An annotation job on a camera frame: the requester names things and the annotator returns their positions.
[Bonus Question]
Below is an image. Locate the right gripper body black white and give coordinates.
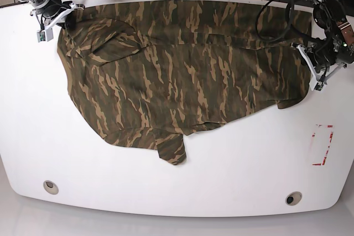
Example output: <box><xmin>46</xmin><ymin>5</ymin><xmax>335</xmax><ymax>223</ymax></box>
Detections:
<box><xmin>29</xmin><ymin>1</ymin><xmax>85</xmax><ymax>32</ymax></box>

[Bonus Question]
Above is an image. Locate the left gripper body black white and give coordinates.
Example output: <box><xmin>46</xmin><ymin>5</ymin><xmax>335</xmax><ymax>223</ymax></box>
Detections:
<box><xmin>290</xmin><ymin>43</ymin><xmax>347</xmax><ymax>86</ymax></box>

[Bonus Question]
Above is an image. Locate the camouflage t-shirt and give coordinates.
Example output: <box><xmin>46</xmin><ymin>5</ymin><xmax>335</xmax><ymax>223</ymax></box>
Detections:
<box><xmin>58</xmin><ymin>0</ymin><xmax>311</xmax><ymax>165</ymax></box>

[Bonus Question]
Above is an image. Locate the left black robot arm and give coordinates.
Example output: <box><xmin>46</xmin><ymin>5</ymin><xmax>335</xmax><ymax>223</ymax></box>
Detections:
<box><xmin>291</xmin><ymin>0</ymin><xmax>353</xmax><ymax>91</ymax></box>

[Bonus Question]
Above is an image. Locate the red tape rectangle marking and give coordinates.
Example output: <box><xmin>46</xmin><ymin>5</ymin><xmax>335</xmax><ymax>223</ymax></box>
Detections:
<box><xmin>309</xmin><ymin>124</ymin><xmax>334</xmax><ymax>166</ymax></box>

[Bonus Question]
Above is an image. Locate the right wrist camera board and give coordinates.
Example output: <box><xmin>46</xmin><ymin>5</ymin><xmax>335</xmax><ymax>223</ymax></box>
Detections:
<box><xmin>37</xmin><ymin>29</ymin><xmax>54</xmax><ymax>43</ymax></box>

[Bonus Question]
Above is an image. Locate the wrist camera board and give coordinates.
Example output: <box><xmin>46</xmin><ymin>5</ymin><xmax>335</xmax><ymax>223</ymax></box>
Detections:
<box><xmin>37</xmin><ymin>29</ymin><xmax>54</xmax><ymax>43</ymax></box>
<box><xmin>309</xmin><ymin>80</ymin><xmax>326</xmax><ymax>92</ymax></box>

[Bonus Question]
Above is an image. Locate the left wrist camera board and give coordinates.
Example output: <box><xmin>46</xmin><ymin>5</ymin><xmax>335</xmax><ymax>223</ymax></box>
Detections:
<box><xmin>309</xmin><ymin>80</ymin><xmax>326</xmax><ymax>92</ymax></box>

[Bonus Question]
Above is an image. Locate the black cable loop on table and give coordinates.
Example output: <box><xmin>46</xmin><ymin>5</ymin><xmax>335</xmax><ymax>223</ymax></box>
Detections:
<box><xmin>256</xmin><ymin>0</ymin><xmax>313</xmax><ymax>45</ymax></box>

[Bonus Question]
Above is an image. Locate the right table cable grommet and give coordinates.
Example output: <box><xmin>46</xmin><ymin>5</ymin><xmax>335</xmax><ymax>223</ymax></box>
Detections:
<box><xmin>285</xmin><ymin>191</ymin><xmax>302</xmax><ymax>206</ymax></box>

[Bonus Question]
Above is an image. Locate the table cable grommet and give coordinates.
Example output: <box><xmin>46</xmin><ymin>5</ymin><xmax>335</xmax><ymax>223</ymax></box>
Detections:
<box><xmin>285</xmin><ymin>191</ymin><xmax>302</xmax><ymax>206</ymax></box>
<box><xmin>43</xmin><ymin>180</ymin><xmax>59</xmax><ymax>195</ymax></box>

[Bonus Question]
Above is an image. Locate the left table cable grommet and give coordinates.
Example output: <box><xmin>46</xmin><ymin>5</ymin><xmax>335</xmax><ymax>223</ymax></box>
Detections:
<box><xmin>43</xmin><ymin>180</ymin><xmax>59</xmax><ymax>195</ymax></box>

